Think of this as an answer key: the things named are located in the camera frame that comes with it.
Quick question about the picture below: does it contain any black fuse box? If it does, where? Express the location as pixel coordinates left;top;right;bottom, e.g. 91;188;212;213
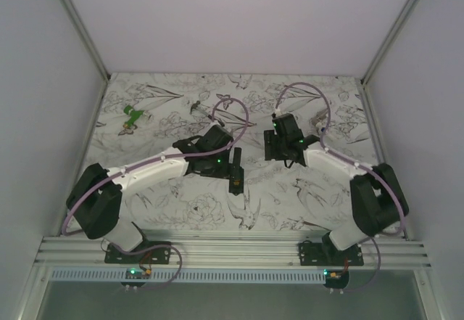
228;174;244;196

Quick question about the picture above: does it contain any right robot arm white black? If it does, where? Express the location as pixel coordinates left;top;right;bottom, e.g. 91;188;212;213
264;113;410;266

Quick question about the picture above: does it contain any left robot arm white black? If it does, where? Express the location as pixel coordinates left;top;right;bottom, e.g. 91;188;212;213
65;123;244;263

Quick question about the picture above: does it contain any white blue small plug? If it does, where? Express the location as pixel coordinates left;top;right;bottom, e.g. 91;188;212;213
318;126;337;142

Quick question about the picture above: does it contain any grey metal fitting part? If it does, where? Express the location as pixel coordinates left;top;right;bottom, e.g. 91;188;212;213
310;108;328;128

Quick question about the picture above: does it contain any floral patterned table mat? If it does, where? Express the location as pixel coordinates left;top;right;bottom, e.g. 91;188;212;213
86;73;377;231

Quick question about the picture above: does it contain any green plastic connector part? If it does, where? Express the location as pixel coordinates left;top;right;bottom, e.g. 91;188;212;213
123;105;144;129

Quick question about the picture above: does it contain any right small circuit board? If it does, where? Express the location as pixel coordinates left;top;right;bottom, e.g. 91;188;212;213
323;270;349;295

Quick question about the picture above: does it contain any small circuit board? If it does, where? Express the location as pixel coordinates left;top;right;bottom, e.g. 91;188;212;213
121;267;152;292
323;270;349;295

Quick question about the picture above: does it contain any left small circuit board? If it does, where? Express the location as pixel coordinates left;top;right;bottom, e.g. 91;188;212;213
121;267;152;292

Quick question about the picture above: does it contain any small black handled hammer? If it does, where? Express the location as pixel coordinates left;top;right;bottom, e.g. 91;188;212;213
190;100;225;127

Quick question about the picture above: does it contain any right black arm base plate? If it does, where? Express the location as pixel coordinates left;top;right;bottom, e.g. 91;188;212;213
298;240;364;267

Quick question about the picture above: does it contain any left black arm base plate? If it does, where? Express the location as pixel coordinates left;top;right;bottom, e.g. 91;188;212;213
104;241;171;265

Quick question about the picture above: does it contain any aluminium rail front frame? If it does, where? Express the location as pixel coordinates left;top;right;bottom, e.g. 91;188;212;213
34;230;431;271

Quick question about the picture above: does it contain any white slotted cable duct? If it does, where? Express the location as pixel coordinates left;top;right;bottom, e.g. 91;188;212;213
50;267;325;284

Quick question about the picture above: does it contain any right aluminium corner post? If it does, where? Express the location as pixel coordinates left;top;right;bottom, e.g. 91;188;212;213
360;0;420;85

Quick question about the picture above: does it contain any aluminium corner post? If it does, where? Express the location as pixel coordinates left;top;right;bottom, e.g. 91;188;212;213
360;0;420;85
45;0;110;81

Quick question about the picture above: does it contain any left aluminium corner post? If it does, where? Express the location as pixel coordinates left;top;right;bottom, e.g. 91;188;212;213
45;0;110;81

